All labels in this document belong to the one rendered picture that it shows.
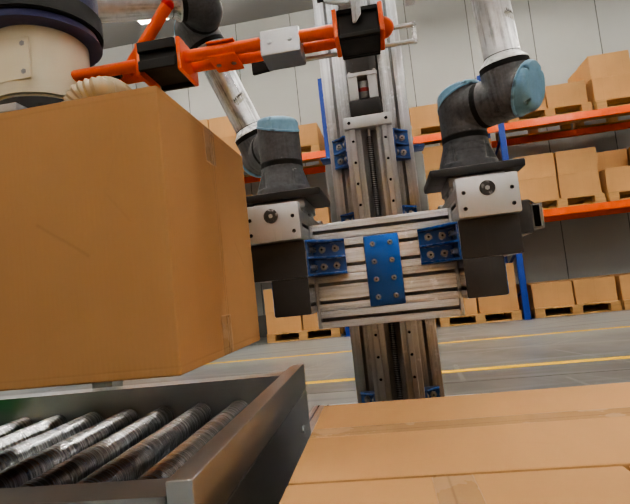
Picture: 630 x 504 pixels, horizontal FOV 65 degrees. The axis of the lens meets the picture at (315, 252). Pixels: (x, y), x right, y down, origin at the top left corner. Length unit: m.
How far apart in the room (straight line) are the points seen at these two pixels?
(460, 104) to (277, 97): 8.87
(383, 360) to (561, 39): 9.56
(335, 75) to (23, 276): 1.09
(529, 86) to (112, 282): 0.98
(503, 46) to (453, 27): 9.09
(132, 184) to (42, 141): 0.15
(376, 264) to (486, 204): 0.30
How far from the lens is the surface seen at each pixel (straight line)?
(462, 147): 1.32
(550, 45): 10.53
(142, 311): 0.71
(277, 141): 1.36
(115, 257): 0.73
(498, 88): 1.30
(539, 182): 8.37
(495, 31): 1.34
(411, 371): 1.39
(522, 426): 0.85
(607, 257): 9.93
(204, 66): 0.99
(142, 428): 1.13
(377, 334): 1.38
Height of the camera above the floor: 0.78
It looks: 4 degrees up
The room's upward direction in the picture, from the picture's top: 6 degrees counter-clockwise
